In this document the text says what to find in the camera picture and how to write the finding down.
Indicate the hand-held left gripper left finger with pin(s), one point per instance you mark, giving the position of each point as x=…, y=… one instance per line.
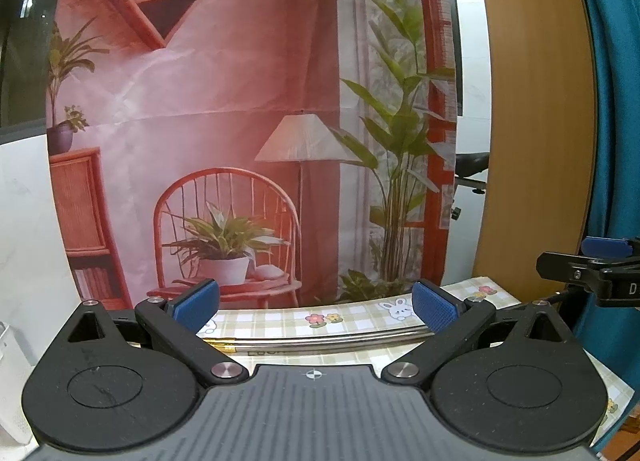
x=197, y=303

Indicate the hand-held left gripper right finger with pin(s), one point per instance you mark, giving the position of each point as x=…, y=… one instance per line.
x=434, y=306

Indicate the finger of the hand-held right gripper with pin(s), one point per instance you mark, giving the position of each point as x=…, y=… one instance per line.
x=606, y=247
x=565, y=268

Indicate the checked bunny print tablecloth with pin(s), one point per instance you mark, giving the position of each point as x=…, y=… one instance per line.
x=360, y=318

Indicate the metal rod with gold stripes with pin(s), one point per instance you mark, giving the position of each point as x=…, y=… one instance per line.
x=325, y=343

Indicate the teal curtain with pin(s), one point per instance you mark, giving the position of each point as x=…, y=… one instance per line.
x=620, y=116

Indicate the black chair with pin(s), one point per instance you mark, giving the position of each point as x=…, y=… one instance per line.
x=470, y=163

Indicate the printed room scene backdrop cloth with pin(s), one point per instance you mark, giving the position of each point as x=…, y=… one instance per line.
x=225, y=116

